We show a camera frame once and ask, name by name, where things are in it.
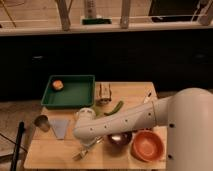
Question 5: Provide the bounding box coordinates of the silver metal fork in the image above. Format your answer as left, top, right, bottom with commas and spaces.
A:
73, 137, 103, 161

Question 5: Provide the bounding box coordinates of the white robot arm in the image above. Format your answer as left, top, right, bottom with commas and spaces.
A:
73, 88, 213, 171

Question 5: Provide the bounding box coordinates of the green plastic tray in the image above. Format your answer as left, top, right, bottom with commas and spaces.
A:
41, 75, 95, 109

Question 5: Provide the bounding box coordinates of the blue grey cloth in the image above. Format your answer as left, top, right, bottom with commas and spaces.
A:
50, 119, 69, 140

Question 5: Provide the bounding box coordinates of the light green cup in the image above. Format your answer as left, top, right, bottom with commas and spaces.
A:
92, 106, 101, 116

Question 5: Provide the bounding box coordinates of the dark purple bowl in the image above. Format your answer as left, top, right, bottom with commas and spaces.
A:
107, 132, 132, 146

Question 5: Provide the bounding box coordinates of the green pepper toy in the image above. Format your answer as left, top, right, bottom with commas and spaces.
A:
104, 101, 124, 116

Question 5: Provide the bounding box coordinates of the small metal cup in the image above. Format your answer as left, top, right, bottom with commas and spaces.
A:
34, 115, 50, 132

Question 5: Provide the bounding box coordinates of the wooden toast rack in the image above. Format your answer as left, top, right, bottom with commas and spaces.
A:
96, 82, 112, 105

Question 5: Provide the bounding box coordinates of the orange bread roll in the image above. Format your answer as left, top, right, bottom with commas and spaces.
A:
52, 80, 64, 91

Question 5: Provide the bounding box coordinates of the black pole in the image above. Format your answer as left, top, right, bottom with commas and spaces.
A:
10, 121, 25, 171

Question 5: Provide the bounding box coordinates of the green white brush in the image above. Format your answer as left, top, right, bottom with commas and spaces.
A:
81, 0, 113, 26

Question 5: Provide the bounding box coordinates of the white handled brush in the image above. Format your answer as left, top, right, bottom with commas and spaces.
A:
143, 92, 152, 103

